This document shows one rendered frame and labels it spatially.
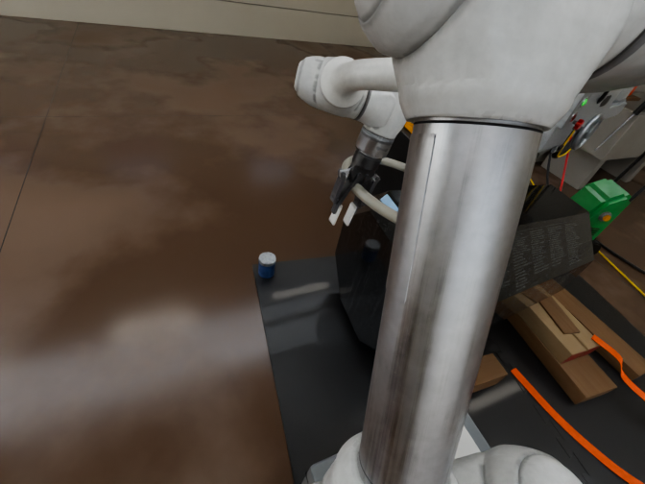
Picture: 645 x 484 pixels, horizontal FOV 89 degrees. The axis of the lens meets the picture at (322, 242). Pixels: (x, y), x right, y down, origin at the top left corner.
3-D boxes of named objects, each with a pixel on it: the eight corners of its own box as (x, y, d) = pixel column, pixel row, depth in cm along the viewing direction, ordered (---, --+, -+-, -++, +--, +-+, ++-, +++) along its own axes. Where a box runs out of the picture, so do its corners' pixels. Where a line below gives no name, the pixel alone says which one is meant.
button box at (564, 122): (562, 123, 120) (623, 34, 101) (569, 126, 119) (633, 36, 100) (553, 126, 116) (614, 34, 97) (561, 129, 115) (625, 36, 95)
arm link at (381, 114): (391, 131, 91) (347, 115, 87) (418, 71, 82) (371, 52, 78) (402, 145, 82) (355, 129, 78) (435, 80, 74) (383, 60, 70)
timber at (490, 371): (450, 400, 161) (462, 391, 153) (437, 377, 169) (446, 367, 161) (495, 384, 172) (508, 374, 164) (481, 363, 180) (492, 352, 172)
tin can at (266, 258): (275, 268, 205) (277, 253, 196) (273, 279, 198) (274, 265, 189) (260, 265, 205) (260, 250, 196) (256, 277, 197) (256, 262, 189)
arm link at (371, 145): (401, 142, 84) (391, 163, 87) (383, 128, 90) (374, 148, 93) (373, 135, 79) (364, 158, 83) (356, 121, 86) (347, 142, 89)
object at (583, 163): (529, 163, 390) (579, 88, 332) (593, 157, 440) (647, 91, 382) (574, 194, 351) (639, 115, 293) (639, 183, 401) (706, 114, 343)
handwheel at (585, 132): (561, 137, 141) (585, 102, 131) (584, 148, 136) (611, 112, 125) (545, 142, 133) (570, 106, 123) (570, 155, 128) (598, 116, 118)
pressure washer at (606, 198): (566, 230, 295) (647, 141, 236) (591, 259, 270) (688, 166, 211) (532, 227, 290) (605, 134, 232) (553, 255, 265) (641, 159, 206)
